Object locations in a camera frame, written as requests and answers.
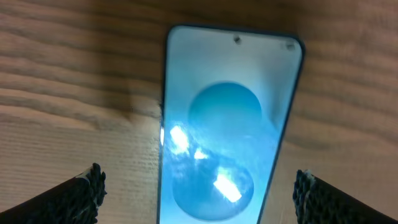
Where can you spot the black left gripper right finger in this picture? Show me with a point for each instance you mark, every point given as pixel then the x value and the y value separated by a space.
pixel 318 202

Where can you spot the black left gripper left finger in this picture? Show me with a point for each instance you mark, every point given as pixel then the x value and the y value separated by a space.
pixel 75 201

